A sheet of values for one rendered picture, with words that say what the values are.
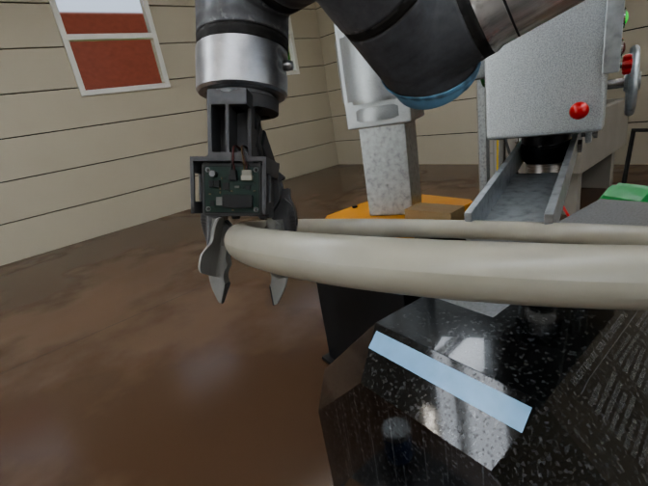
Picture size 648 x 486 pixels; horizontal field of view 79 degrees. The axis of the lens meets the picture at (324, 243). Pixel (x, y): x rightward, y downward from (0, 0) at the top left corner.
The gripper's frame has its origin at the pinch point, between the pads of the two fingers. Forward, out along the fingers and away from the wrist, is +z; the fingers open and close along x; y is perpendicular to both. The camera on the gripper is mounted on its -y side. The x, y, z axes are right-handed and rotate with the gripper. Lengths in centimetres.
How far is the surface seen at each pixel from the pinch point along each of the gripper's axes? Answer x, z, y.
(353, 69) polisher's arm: 9, -60, -108
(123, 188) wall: -335, -32, -517
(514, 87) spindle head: 44, -35, -46
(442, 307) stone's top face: 30, 11, -41
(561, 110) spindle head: 52, -29, -43
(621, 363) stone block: 55, 16, -25
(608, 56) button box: 57, -37, -37
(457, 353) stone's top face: 29.3, 15.5, -25.5
